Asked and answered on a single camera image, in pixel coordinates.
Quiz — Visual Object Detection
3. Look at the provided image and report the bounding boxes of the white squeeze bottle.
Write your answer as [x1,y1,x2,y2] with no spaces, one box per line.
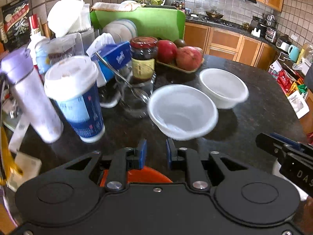
[27,16,49,63]

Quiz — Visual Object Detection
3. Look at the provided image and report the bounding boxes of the stack of grey plates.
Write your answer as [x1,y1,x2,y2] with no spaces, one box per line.
[103,20,137,43]

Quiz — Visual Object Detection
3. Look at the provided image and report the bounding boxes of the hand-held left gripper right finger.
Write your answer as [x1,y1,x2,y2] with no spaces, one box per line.
[166,138,252,193]

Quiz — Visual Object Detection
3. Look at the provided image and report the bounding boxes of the yellow tool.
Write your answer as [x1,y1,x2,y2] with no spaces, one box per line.
[0,125,22,184]

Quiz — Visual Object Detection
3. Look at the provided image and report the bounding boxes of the white plastic bowl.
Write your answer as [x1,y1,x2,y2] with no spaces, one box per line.
[147,84,219,142]
[199,68,249,109]

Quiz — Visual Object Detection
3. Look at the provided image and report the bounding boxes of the dark wok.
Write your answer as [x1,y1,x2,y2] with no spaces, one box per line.
[205,10,224,20]

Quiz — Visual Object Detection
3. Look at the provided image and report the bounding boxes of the orange plastic plate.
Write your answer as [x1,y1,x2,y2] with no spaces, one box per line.
[100,166,173,184]

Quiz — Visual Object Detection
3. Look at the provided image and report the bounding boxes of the dark sauce jar red lid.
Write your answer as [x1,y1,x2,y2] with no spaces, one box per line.
[130,36,159,84]

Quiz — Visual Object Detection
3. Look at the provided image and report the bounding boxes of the wooden base cabinets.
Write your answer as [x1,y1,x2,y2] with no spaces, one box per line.
[183,22,279,70]

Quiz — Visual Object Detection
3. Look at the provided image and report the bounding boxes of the silver toaster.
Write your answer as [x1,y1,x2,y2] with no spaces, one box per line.
[265,27,278,42]

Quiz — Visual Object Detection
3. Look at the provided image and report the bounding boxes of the yellow fruit tray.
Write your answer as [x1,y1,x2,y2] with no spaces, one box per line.
[155,57,204,73]

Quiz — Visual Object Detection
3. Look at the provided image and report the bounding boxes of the black and red snack bag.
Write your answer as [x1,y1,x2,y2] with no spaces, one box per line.
[1,0,31,52]

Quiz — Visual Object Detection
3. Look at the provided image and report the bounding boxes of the white cardboard box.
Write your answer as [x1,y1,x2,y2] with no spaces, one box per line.
[287,90,310,119]

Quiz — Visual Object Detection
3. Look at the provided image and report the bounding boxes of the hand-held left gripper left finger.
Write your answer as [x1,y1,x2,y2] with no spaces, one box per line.
[59,139,148,193]

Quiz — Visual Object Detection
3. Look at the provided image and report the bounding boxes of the purple lidded water bottle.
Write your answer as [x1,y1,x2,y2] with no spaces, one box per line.
[0,46,64,144]

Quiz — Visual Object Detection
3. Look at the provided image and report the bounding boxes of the blue and white drink cup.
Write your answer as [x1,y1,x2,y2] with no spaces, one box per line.
[44,56,105,144]

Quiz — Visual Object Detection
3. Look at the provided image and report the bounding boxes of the mint green mug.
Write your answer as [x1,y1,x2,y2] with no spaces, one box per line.
[288,44,301,63]

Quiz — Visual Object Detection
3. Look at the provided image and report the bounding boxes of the metal spoon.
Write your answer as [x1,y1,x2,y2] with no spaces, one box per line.
[95,51,149,103]

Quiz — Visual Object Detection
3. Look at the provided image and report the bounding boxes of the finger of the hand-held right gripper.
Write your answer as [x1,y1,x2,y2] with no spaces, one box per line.
[255,132,313,158]

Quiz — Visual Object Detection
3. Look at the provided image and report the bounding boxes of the flat white box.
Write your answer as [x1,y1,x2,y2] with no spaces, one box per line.
[10,152,42,191]

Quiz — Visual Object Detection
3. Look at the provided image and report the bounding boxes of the clear glass bowl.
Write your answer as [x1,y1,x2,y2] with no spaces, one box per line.
[115,73,157,118]

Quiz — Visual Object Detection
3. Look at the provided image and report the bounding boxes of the white cloth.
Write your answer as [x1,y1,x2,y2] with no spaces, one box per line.
[93,1,145,12]

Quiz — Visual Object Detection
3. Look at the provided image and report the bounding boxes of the blue tissue box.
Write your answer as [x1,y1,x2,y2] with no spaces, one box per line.
[87,33,131,87]

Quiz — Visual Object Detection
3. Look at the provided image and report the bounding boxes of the green cutting board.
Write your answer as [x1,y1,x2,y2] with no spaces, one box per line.
[90,6,185,47]

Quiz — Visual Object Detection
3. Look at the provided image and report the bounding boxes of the pile of colourful snack packets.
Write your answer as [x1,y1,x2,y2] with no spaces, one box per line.
[269,61,309,96]

